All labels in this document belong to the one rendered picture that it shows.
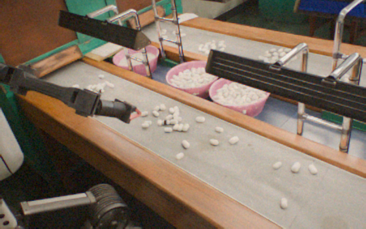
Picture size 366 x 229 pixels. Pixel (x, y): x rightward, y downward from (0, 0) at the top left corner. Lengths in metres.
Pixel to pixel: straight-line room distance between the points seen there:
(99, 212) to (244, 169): 0.49
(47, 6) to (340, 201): 1.65
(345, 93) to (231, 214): 0.45
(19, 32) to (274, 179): 1.45
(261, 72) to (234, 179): 0.37
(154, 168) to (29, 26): 1.13
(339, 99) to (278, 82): 0.17
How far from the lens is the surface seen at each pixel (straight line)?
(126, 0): 2.33
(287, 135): 1.31
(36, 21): 2.04
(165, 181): 1.17
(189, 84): 1.71
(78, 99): 1.14
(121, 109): 1.22
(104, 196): 1.16
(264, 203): 1.12
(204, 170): 1.22
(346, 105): 0.94
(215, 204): 1.09
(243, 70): 1.06
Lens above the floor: 1.60
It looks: 34 degrees down
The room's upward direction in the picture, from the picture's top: 10 degrees counter-clockwise
